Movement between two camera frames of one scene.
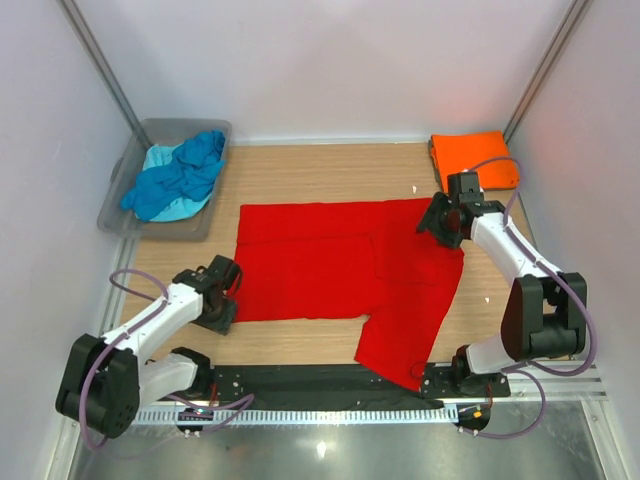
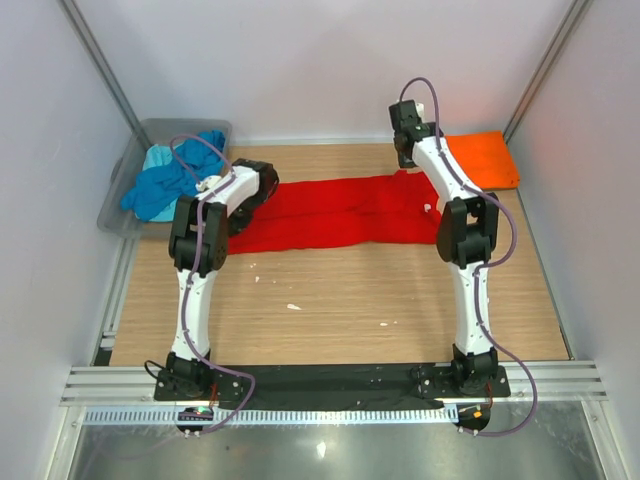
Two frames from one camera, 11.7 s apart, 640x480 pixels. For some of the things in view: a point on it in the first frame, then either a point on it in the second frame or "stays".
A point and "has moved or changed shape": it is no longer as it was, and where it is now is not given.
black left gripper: (223, 323) -> (235, 226)
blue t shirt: (189, 176) stays
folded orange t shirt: (483, 152) stays
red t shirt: (351, 259) has moved or changed shape
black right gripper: (430, 223) -> (404, 162)
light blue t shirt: (184, 208) stays
